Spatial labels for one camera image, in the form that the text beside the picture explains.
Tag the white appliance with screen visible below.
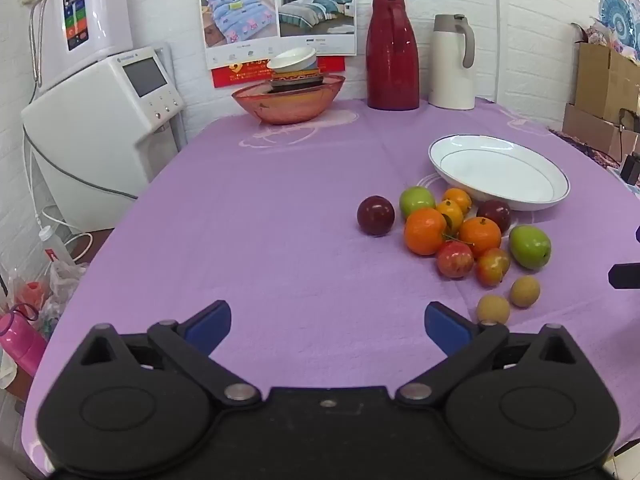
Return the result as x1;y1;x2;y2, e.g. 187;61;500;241
21;45;187;233

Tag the green apple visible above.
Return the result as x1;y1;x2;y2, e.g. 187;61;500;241
399;186;437;220
508;225;552;269

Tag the pink water bottle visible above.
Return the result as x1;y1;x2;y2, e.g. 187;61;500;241
0;303;48;378

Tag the tan longan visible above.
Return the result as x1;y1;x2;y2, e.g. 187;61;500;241
476;294;511;325
509;276;542;308

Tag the red thermos jug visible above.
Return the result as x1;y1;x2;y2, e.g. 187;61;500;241
365;0;421;111

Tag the black device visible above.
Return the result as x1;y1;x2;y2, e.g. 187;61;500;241
619;152;640;186

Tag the stack of patterned bowls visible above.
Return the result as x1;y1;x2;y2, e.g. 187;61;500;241
269;66;326;95

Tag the small orange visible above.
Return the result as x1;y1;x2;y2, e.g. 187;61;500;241
436;199;465;235
443;187;473;215

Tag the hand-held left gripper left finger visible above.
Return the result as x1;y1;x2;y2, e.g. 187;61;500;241
75;300;263;406

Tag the plastic bag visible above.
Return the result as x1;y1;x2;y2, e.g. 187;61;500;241
7;259;88;333

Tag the blue patterned plate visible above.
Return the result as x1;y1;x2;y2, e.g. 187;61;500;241
598;0;640;61

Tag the white wall pipe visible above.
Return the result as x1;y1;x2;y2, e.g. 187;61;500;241
492;0;501;103

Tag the white thermos jug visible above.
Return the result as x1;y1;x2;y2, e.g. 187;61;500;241
428;14;477;111

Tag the metal hose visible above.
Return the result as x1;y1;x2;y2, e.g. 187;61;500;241
28;0;50;88

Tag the white bowl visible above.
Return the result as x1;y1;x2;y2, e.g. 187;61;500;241
267;47;319;73

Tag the purple tablecloth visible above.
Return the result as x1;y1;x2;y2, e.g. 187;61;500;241
20;96;640;480

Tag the large orange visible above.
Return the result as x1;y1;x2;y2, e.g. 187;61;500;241
403;208;447;256
458;216;502;259

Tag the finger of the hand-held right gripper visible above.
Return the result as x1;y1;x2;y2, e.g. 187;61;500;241
607;262;640;291

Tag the tall cardboard box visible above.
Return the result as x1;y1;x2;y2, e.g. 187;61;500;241
571;22;640;128

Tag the dark red plum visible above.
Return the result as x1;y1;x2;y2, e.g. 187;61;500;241
476;199;512;234
356;195;396;237

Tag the red yellow apple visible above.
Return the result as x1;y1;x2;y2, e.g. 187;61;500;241
475;247;512;288

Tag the clear plastic bottle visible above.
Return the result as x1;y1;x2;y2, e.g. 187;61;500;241
38;225;76;267

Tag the grey cable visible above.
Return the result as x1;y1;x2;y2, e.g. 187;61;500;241
22;135;138;201

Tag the white wall water purifier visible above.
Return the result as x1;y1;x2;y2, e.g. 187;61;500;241
37;0;135;92

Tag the wall poster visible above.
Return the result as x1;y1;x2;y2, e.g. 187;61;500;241
195;0;358;90

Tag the white plate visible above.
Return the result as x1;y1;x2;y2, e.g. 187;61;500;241
428;134;571;212

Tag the red glass bowl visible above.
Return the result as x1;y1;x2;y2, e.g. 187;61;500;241
231;74;347;126

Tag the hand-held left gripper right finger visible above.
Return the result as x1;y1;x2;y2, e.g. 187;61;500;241
395;302;578;406

